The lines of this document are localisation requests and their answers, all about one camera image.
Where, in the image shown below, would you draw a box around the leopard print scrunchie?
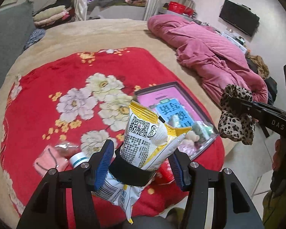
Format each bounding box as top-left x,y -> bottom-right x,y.
218,84 -> 255,145

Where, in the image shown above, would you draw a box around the yellow white snack bag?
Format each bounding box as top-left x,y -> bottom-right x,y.
95,101 -> 191,222

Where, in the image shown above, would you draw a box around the person's right hand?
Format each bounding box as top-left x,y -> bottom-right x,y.
272,139 -> 283,171

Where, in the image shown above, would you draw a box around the plush doll pink skirt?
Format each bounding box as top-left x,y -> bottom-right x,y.
178,131 -> 200,155

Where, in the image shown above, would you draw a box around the red box lid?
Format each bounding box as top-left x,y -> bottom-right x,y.
154,159 -> 174,185

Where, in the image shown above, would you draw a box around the white blue-capped bottle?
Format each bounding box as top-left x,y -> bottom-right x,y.
69,152 -> 89,169

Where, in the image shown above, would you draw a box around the clear bag pink item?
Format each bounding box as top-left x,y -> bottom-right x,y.
54,141 -> 81,159

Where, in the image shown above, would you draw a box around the right green tissue pack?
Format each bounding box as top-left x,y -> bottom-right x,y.
192,121 -> 213,144

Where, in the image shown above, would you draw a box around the pink cloth in bag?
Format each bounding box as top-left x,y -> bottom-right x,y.
33,145 -> 68,176

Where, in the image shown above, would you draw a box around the brown clothes pile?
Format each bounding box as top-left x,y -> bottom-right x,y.
245,53 -> 277,105

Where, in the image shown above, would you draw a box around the grey shallow box tray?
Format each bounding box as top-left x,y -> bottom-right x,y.
134,81 -> 220,161

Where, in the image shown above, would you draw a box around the red floral blanket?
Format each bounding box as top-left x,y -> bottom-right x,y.
0,46 -> 226,229

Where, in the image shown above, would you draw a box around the pink quilted duvet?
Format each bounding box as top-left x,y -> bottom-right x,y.
147,15 -> 268,104

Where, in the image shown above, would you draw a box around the beige bed sheet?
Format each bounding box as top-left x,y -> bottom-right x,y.
0,19 -> 221,228

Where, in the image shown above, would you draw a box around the blue patterned pillow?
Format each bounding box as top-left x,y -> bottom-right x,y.
23,28 -> 46,51

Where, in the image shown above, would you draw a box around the red gift bags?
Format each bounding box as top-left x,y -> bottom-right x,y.
167,0 -> 195,17

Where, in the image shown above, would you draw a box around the folded blankets stack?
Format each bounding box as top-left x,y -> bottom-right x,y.
33,0 -> 72,28

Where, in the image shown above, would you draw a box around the clothes on window sill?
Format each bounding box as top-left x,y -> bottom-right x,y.
87,0 -> 147,11

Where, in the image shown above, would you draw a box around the grey quilted headboard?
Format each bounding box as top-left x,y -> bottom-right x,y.
0,1 -> 35,88

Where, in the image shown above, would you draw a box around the black wall television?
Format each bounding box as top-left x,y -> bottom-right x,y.
219,0 -> 260,37

